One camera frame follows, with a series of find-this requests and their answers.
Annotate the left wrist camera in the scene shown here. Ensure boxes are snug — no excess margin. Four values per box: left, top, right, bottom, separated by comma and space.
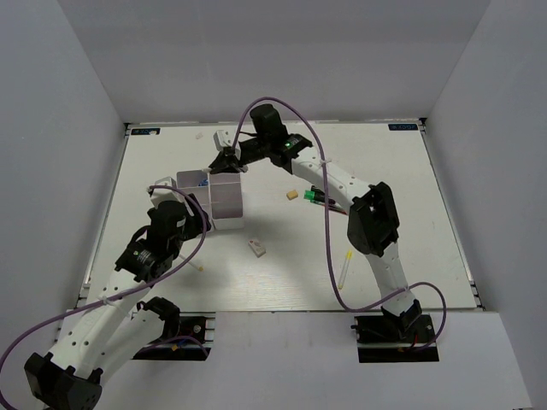
147, 177, 185, 208

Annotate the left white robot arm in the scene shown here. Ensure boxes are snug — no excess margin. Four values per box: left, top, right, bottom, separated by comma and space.
24, 185, 211, 409

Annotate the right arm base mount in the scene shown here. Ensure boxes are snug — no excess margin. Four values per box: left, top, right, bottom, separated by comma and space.
350, 314, 439, 364

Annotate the green highlighter marker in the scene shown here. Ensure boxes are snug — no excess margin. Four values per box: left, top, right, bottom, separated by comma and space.
304, 190, 333, 204

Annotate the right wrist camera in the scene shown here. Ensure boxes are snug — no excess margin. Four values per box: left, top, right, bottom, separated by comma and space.
213, 130, 233, 151

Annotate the left blue table label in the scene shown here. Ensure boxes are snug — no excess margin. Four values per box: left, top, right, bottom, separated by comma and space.
131, 127, 161, 136

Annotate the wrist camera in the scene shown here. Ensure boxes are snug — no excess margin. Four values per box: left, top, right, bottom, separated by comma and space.
147, 177, 185, 208
213, 130, 233, 151

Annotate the yellow-capped white pen left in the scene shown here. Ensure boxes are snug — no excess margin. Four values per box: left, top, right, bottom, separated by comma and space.
178, 255, 204, 272

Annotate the pink highlighter marker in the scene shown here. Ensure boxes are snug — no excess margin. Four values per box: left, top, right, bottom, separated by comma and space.
310, 185, 325, 195

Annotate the right white organizer box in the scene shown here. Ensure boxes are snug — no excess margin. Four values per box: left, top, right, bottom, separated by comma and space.
209, 173, 244, 231

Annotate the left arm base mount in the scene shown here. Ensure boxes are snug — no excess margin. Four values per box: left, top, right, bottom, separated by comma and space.
133, 296, 214, 361

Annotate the red gel pen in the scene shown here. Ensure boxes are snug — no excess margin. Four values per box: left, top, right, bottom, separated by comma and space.
314, 202, 347, 215

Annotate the blue table label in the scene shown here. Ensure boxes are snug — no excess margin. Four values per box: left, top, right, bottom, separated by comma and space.
131, 127, 161, 136
388, 123, 419, 132

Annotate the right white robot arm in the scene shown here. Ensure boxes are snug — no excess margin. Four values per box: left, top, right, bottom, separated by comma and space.
209, 103, 421, 341

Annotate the right blue table label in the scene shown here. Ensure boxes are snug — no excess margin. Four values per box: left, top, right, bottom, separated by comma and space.
388, 123, 419, 132

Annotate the white pen yellow cap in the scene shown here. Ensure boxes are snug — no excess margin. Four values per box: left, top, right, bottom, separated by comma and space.
338, 250, 352, 290

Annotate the white staple box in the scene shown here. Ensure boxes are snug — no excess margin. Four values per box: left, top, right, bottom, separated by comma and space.
248, 238, 266, 258

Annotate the tan eraser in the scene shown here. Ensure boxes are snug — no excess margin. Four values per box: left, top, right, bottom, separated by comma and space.
286, 190, 298, 200

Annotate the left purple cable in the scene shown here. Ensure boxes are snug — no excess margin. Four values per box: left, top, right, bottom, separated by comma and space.
0, 184, 213, 377

